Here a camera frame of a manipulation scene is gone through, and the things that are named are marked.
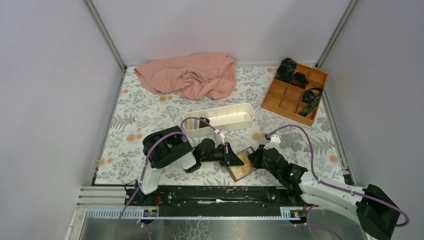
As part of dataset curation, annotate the gold VIP card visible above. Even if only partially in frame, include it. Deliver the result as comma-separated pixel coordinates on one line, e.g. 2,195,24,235
229,166,248,181
237,149,255,173

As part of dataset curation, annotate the brown leather card holder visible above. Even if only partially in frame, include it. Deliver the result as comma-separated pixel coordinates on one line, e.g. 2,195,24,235
225,146,259,183

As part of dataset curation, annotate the white oblong plastic tray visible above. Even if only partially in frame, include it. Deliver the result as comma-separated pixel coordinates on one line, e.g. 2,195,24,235
180,103,256,138

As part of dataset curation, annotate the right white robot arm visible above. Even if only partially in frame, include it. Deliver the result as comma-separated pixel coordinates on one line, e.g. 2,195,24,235
248,144,400,240

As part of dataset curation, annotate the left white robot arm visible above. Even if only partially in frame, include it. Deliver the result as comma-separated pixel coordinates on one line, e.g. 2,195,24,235
136,126,245,195

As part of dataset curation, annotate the stack of cards in tray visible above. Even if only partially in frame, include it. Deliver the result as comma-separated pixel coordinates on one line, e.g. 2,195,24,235
185,117,210,131

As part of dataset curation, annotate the wooden compartment organizer box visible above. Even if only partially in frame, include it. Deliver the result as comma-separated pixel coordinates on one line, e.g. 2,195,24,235
262,62,329,126

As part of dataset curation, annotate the unrolled dark patterned tie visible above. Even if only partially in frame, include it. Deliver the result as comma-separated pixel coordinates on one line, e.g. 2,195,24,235
298,87,324,117

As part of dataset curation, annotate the pink crumpled cloth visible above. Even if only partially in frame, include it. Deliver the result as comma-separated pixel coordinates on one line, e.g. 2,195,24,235
134,52,237,100

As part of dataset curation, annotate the floral patterned table mat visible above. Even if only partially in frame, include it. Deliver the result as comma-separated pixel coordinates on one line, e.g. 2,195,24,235
94,65,347,187

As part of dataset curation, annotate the small rolled dark tie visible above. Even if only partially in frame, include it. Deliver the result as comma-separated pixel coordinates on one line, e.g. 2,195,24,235
290,72,309,89

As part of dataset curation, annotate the large rolled dark tie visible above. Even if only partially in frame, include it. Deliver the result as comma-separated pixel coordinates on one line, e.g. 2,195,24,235
275,57,298,84

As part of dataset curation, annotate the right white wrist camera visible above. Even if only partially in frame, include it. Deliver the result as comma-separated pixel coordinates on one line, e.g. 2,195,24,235
263,134,281,150

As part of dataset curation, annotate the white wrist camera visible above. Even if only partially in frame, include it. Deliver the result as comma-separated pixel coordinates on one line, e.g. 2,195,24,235
214,129,229,144
263,134,281,150

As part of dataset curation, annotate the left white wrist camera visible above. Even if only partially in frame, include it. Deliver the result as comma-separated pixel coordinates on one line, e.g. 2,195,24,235
214,129,229,144

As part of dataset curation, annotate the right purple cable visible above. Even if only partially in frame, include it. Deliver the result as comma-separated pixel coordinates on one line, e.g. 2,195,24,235
264,124,411,228

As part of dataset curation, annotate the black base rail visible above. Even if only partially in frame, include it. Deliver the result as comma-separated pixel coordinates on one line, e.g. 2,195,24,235
124,185,311,218

